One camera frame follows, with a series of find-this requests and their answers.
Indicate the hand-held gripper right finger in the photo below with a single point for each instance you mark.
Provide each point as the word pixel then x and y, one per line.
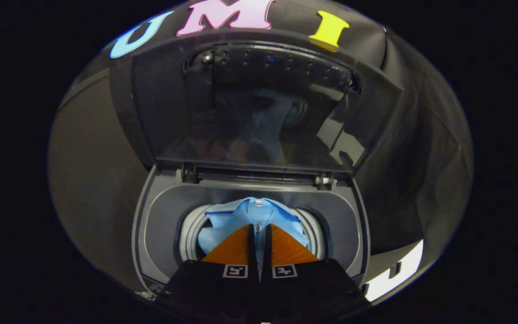
pixel 267 247

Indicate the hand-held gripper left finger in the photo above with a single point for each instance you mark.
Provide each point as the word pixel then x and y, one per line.
pixel 251 247

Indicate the dark washing machine lid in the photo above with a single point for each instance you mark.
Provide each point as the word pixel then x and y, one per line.
pixel 173 112

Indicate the light blue polo shirt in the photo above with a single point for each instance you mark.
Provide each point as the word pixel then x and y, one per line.
pixel 250 213

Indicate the grey washing machine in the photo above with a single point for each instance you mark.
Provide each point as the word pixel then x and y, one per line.
pixel 160 225

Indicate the white printed panel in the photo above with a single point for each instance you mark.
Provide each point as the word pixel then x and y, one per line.
pixel 403 270

